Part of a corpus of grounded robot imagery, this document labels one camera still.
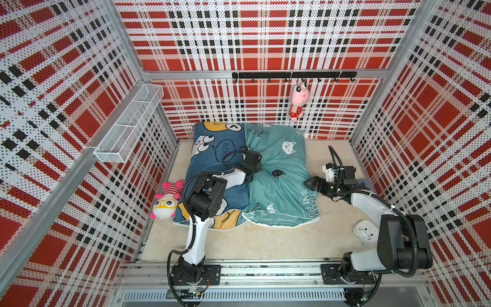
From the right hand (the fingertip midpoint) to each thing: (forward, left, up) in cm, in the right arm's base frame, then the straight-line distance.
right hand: (313, 186), depth 90 cm
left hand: (+18, +26, -4) cm, 33 cm away
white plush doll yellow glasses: (-9, +69, 0) cm, 69 cm away
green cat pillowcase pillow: (-4, +16, -2) cm, 17 cm away
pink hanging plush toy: (+34, +5, +27) cm, 44 cm away
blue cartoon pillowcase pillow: (+20, +47, +6) cm, 52 cm away
